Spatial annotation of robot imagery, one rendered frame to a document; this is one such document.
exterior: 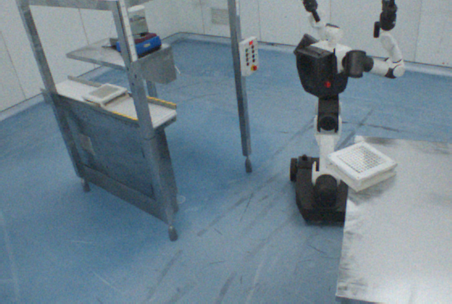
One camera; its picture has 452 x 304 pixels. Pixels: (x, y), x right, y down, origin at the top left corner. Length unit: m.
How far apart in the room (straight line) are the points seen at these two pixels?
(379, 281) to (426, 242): 0.29
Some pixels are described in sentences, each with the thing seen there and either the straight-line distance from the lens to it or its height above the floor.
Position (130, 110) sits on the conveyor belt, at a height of 0.91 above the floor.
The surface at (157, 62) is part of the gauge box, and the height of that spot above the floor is 1.27.
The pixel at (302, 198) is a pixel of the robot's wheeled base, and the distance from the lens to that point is 2.97.
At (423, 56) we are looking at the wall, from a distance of 5.59.
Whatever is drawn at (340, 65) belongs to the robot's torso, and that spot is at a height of 1.18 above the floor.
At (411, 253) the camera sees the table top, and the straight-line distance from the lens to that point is 1.71.
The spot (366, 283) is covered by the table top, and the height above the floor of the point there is 0.87.
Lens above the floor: 2.09
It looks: 30 degrees down
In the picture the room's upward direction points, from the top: 7 degrees counter-clockwise
